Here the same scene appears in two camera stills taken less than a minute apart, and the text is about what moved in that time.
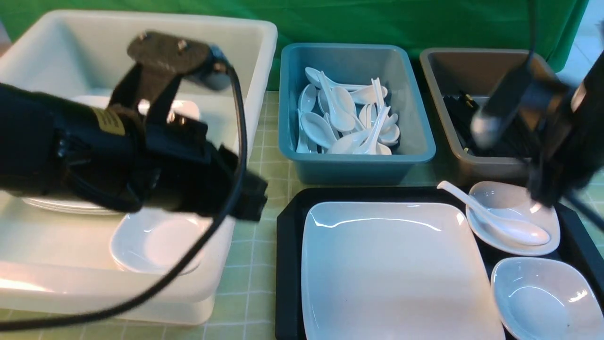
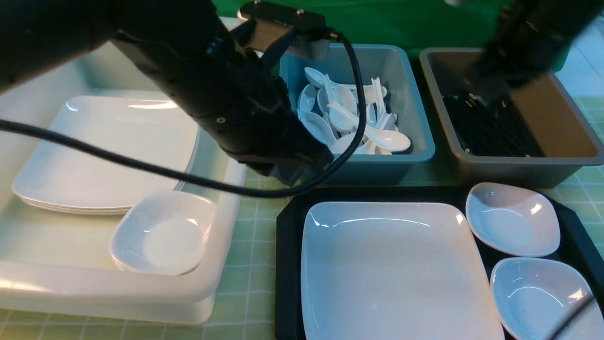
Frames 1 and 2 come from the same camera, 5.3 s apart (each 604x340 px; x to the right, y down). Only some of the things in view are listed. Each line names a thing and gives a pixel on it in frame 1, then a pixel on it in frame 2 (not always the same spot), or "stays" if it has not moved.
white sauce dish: x=544 y=299 stays
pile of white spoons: x=349 y=120 stays
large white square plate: x=393 y=271 stays
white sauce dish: x=513 y=203 stays
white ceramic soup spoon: x=510 y=228 to x=386 y=140
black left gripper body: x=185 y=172 to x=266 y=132
